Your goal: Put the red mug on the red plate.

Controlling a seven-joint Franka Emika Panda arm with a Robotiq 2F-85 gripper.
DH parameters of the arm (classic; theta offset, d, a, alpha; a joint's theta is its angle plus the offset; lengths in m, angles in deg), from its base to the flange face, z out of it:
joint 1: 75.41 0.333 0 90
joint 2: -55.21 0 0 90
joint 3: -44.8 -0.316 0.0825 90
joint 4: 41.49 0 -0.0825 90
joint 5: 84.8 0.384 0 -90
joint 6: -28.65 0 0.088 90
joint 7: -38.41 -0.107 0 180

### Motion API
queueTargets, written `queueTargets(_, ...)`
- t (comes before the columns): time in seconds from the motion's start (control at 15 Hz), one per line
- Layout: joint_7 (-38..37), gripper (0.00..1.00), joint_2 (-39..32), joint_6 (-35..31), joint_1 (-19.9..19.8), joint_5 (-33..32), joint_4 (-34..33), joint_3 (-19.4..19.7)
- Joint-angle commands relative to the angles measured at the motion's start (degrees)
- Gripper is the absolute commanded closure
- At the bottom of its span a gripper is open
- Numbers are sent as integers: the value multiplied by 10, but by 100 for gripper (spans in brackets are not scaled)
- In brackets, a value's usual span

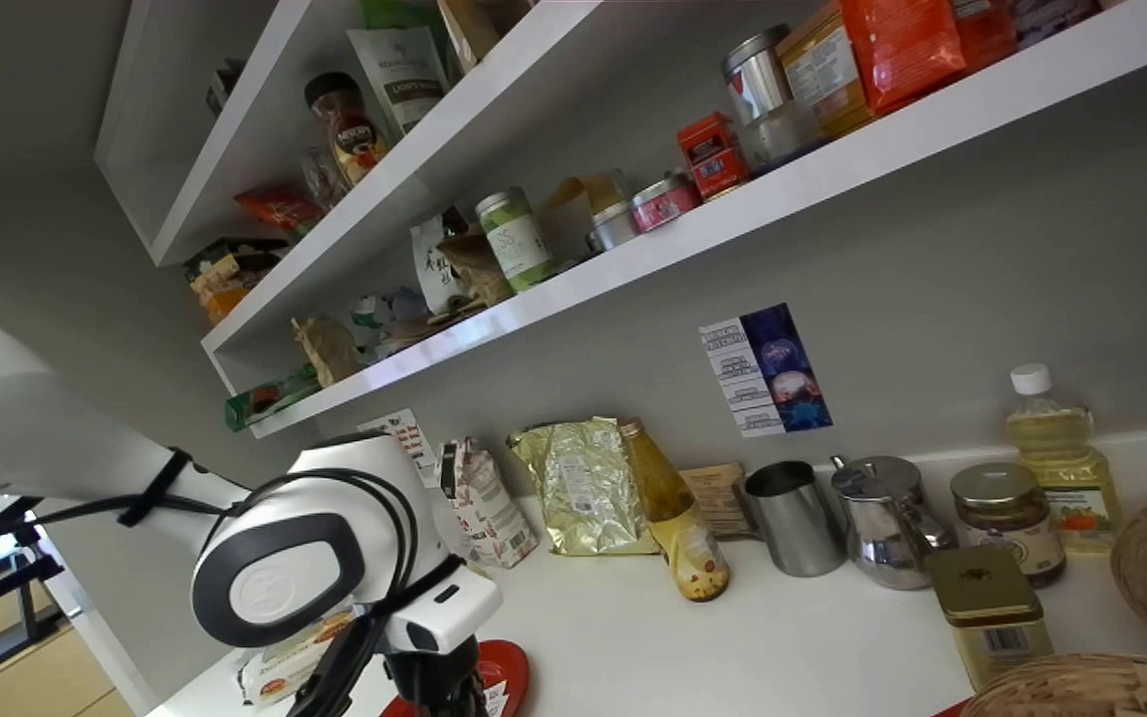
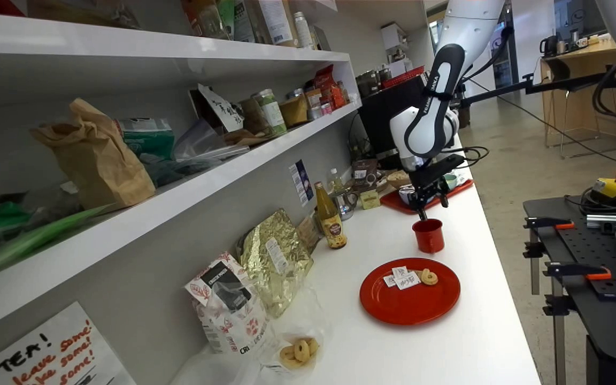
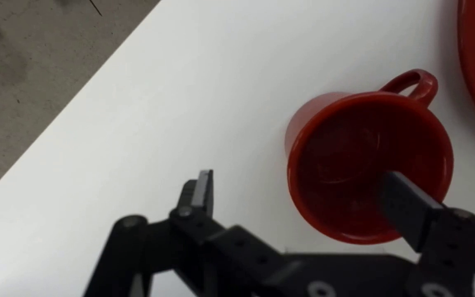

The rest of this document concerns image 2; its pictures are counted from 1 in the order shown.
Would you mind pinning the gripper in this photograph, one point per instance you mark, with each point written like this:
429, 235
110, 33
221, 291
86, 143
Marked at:
426, 183

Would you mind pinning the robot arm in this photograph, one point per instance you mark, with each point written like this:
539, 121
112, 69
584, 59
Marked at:
432, 115

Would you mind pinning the red mug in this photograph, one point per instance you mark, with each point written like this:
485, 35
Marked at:
429, 238

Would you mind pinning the red plate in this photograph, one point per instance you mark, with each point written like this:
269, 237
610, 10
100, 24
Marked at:
407, 305

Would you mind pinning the green cup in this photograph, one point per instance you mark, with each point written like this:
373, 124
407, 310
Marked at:
450, 182

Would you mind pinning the grey cup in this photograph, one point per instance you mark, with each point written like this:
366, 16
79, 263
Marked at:
405, 195

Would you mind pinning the red tray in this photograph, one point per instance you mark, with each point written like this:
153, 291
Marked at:
393, 203

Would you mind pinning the woven basket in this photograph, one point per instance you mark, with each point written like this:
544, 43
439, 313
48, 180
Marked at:
397, 179

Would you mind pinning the small yellow box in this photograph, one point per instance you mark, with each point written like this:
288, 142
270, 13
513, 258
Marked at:
370, 200

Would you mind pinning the brown box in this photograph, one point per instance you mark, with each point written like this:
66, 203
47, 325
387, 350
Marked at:
364, 171

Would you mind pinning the white paper sachet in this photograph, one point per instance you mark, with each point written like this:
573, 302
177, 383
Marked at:
408, 280
389, 280
400, 271

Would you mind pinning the metal pitcher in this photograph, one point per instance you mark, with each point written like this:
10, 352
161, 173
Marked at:
346, 204

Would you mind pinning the black coffee machine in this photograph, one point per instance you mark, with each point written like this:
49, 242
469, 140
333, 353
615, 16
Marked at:
385, 120

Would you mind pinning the clear glass bottle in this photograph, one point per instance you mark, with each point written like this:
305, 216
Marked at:
335, 182

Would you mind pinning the amber bottle with yellow cap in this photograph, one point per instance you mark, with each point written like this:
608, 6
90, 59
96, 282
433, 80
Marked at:
331, 224

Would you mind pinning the black orange clamp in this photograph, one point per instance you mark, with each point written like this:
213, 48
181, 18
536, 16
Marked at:
546, 222
575, 271

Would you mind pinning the small brown packet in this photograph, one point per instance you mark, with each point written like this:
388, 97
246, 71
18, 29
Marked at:
308, 232

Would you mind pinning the printed paper note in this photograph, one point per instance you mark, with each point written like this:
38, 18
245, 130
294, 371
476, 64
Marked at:
301, 182

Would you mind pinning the row of dark jars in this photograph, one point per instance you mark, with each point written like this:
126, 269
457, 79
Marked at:
369, 83

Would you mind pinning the red packet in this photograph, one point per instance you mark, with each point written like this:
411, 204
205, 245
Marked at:
329, 88

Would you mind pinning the small brown bag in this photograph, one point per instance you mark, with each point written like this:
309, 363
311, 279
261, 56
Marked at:
293, 111

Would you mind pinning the gold foil bag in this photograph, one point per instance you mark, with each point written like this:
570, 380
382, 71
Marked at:
273, 262

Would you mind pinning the silver metal bar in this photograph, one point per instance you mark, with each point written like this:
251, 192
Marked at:
605, 221

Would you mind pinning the jar with green label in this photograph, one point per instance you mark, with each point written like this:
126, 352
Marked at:
271, 112

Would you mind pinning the black kettle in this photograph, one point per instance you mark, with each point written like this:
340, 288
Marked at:
548, 46

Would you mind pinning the wooden table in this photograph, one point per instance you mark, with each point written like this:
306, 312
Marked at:
580, 69

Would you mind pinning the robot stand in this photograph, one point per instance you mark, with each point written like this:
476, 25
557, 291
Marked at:
613, 321

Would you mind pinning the white red printed bag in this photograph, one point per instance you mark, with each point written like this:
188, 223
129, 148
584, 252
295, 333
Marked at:
228, 310

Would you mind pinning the black white paper bag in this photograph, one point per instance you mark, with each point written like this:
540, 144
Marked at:
220, 109

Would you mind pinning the clear plastic bag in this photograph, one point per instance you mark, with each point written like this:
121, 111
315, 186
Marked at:
201, 144

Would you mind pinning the row of boxes and bottles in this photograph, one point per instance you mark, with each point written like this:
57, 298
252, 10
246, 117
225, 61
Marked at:
254, 21

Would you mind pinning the green white packet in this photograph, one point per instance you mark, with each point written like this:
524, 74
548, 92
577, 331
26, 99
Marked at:
147, 138

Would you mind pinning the brown paper bag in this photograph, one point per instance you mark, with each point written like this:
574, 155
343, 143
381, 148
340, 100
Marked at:
99, 160

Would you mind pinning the handwritten paper sign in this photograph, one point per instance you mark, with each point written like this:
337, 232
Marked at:
56, 355

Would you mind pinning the heap of green plastic bags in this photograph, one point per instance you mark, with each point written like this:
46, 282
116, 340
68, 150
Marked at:
14, 235

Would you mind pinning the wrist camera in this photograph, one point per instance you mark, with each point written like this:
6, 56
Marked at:
439, 164

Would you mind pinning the white wall shelf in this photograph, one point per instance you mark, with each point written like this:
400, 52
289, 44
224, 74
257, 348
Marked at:
179, 206

